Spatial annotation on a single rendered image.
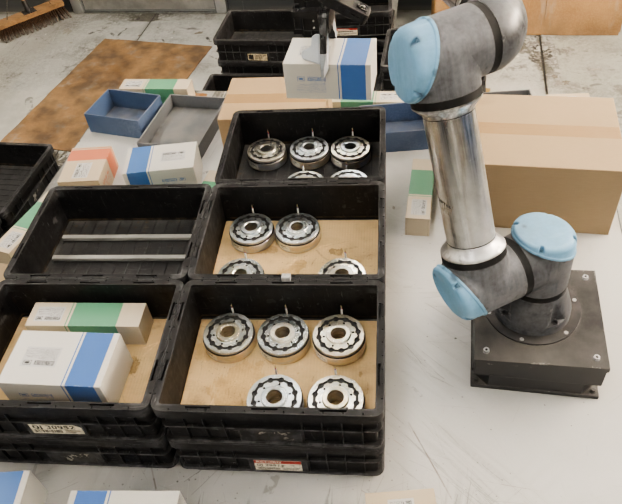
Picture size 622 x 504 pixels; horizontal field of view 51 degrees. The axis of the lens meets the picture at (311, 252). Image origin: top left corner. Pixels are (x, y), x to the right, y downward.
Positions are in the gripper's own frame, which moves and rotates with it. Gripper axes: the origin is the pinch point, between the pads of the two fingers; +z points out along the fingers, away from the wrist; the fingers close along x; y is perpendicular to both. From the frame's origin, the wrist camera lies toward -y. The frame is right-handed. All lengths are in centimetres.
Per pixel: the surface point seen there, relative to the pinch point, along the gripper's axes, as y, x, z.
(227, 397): 10, 74, 28
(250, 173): 22.1, 8.1, 27.7
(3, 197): 134, -26, 72
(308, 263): 1.2, 38.5, 27.7
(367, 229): -10.6, 26.6, 27.8
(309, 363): -4, 65, 28
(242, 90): 32.4, -26.0, 24.5
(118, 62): 165, -188, 109
